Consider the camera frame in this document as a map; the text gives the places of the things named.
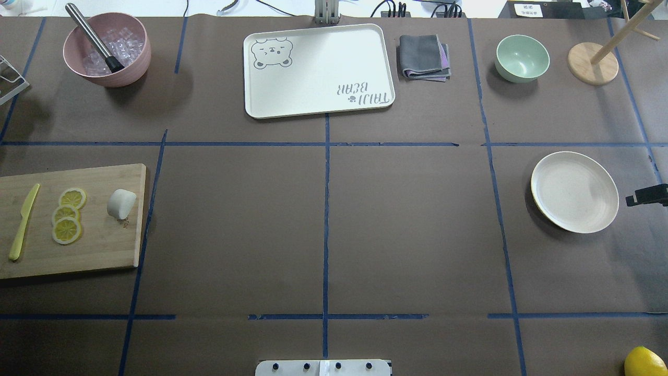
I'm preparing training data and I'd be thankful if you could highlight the white round plate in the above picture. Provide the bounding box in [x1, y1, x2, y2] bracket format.
[530, 151, 619, 234]

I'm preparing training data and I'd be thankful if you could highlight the cream bear tray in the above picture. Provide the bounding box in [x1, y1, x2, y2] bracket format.
[243, 23, 396, 119]

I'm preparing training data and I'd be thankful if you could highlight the white bun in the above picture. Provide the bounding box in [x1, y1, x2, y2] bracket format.
[107, 189, 137, 220]

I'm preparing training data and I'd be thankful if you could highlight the folded grey cloth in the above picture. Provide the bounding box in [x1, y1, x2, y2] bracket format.
[399, 35, 451, 83]

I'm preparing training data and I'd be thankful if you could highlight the mint green bowl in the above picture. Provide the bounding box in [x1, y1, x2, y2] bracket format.
[495, 35, 551, 84]

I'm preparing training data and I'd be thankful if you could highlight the bamboo cutting board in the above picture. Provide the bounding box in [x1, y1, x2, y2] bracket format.
[1, 163, 147, 279]

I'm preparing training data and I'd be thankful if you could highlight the black box white label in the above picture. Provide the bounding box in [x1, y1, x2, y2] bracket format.
[498, 1, 586, 19]

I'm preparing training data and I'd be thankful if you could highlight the pink bowl with ice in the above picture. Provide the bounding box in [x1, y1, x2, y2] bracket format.
[63, 13, 152, 88]

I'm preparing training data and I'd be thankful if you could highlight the lemon slice middle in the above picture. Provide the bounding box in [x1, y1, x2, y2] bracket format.
[52, 204, 80, 226]

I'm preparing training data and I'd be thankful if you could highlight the wooden mug stand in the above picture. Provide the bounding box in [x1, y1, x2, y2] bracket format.
[567, 1, 663, 86]

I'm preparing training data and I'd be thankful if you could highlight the yellow plastic knife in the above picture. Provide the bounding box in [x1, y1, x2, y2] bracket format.
[8, 183, 41, 262]

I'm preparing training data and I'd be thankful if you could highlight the yellow lemon right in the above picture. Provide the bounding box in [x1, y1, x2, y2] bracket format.
[624, 347, 667, 375]

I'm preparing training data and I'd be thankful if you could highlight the aluminium frame post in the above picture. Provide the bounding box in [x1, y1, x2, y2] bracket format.
[314, 0, 340, 25]

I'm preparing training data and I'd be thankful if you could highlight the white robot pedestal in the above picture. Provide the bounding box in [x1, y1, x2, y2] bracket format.
[255, 359, 393, 375]

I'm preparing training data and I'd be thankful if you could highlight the white wire cup rack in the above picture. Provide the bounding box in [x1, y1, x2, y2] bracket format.
[1, 55, 30, 105]

